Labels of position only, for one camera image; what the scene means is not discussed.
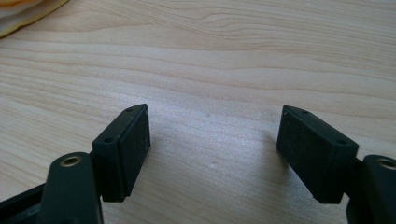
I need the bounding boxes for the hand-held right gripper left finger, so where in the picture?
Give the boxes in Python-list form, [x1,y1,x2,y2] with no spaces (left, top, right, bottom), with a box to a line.
[91,103,152,203]

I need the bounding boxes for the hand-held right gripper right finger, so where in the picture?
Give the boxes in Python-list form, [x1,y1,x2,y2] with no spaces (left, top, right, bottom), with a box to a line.
[276,105,360,205]

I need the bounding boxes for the yellow cloth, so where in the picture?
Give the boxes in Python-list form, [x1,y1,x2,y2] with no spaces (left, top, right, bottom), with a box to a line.
[0,0,70,39]

